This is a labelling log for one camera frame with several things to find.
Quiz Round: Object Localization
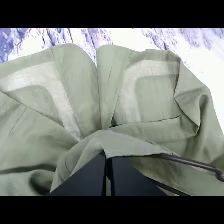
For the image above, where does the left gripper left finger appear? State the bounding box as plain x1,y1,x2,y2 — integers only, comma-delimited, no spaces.
49,151,107,197

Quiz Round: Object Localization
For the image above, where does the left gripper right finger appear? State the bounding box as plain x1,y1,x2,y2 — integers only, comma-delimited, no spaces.
110,155,168,197

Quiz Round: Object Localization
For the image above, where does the khaki long-sleeved shirt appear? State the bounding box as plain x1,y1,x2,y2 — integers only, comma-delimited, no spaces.
0,43,224,197

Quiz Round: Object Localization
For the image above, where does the brown clothes hanger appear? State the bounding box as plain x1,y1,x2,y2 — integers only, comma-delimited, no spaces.
156,152,224,183

